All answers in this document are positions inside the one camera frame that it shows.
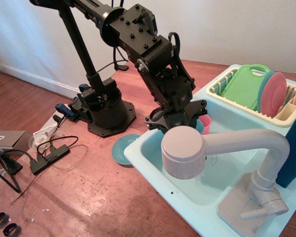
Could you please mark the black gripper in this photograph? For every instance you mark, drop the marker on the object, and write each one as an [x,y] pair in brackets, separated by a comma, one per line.
[175,103]

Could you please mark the teal plastic cup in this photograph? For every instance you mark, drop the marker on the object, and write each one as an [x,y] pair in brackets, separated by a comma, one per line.
[197,124]

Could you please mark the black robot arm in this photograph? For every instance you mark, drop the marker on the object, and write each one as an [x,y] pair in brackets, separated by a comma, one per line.
[155,57]

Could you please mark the pink plastic cup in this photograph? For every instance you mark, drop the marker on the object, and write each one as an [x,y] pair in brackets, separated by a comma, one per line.
[206,121]

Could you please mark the light blue toy sink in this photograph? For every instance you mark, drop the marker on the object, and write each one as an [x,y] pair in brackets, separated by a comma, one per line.
[197,199]

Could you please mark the grey toy faucet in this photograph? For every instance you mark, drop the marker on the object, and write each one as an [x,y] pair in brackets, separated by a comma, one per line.
[254,197]

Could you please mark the teal saucer plate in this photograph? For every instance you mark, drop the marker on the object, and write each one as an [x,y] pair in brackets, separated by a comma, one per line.
[119,147]

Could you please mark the green cutting board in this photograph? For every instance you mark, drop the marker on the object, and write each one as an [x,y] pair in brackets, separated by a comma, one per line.
[244,85]

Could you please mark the pink plate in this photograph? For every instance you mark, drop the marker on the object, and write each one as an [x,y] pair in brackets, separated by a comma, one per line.
[273,95]

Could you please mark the teal plate in rack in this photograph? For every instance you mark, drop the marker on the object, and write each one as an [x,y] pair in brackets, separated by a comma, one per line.
[261,88]

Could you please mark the blue clamp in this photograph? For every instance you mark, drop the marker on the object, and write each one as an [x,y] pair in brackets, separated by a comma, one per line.
[63,109]

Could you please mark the cream dish rack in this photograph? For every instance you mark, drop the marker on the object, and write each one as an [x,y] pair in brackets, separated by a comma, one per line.
[286,114]

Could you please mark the black usb hub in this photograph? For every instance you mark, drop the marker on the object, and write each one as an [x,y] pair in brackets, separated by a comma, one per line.
[37,166]

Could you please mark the clear tape roll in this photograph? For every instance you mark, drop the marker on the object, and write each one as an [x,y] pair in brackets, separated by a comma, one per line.
[36,140]

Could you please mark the grey cardboard box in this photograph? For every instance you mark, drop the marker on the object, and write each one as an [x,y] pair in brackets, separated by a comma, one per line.
[14,140]

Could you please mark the black power plug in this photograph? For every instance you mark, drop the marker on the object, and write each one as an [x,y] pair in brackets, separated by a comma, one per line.
[12,166]

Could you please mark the black cable foot mount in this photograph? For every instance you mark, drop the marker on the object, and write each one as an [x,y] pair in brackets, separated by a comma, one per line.
[119,67]

